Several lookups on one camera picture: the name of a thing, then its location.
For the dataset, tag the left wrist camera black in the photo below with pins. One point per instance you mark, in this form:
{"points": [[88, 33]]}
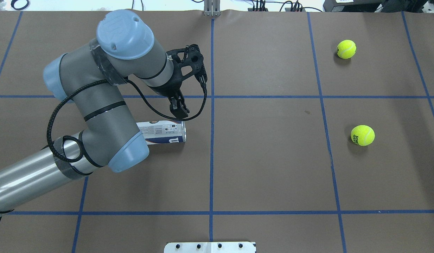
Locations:
{"points": [[192, 63]]}

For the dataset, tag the yellow tennis ball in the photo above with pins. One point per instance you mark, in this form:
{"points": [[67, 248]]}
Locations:
{"points": [[362, 135], [346, 49]]}

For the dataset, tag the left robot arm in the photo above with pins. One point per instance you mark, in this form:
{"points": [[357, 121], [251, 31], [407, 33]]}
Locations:
{"points": [[92, 126]]}

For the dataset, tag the aluminium frame post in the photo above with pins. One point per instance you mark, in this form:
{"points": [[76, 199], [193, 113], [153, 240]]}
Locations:
{"points": [[212, 8]]}

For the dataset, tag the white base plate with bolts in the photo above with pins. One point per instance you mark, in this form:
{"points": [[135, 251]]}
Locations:
{"points": [[211, 247]]}

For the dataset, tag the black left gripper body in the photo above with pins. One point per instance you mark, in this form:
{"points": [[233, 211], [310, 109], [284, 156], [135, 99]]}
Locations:
{"points": [[171, 88]]}

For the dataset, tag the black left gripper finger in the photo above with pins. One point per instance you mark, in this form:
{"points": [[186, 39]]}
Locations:
{"points": [[176, 107], [182, 110]]}

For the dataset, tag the tennis ball can holder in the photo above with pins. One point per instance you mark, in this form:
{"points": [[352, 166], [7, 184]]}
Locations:
{"points": [[163, 132]]}

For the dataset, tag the brown paper table cover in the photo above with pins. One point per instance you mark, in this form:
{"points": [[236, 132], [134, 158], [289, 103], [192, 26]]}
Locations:
{"points": [[270, 160]]}

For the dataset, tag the blue tape roll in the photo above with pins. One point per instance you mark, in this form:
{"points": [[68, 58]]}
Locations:
{"points": [[20, 5]]}

